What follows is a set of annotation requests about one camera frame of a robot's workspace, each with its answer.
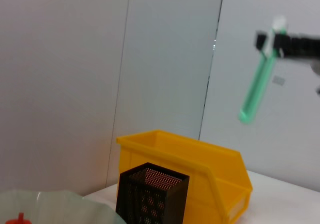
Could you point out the green glass fruit plate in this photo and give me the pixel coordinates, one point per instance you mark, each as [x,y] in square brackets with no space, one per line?
[62,209]

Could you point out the orange fruit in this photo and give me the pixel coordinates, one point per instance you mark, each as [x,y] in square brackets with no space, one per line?
[18,220]

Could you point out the yellow plastic bin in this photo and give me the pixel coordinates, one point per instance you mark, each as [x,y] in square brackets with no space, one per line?
[220,179]

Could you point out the green utility knife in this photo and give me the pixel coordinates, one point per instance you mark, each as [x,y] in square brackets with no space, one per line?
[257,88]

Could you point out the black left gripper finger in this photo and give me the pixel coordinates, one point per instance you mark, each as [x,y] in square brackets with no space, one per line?
[297,46]
[260,40]

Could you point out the black mesh pen holder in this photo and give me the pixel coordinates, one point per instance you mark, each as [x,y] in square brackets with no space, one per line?
[150,196]

